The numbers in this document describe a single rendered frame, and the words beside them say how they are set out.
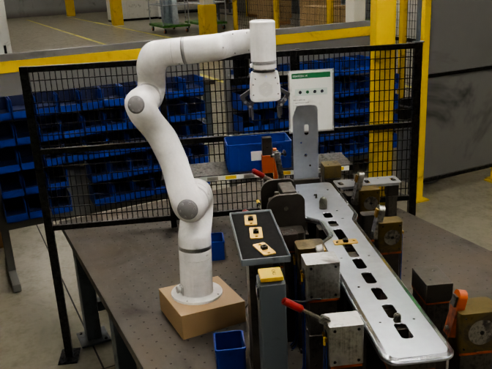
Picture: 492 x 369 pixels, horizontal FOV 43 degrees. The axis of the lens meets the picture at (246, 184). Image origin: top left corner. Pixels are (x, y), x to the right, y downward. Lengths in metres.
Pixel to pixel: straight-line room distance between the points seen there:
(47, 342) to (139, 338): 1.52
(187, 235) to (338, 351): 0.81
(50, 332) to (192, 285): 1.71
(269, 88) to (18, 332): 2.39
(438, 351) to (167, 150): 1.09
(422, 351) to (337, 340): 0.21
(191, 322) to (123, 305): 0.39
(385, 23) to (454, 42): 2.33
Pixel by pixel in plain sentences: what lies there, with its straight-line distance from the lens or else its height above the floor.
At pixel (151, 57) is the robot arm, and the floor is 1.66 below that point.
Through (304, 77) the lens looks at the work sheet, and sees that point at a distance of 3.07.
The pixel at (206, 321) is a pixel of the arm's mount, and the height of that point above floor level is 0.75.
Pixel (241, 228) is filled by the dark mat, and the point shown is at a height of 1.16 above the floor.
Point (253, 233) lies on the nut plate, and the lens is 1.90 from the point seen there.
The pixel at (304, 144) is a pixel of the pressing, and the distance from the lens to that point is 2.85.
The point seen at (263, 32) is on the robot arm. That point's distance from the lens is 2.06.
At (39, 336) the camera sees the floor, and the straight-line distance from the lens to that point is 3.86.
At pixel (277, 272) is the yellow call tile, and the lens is 1.66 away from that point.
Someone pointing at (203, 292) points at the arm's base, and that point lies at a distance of 2.31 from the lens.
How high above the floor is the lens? 1.91
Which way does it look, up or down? 19 degrees down
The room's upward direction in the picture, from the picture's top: 3 degrees counter-clockwise
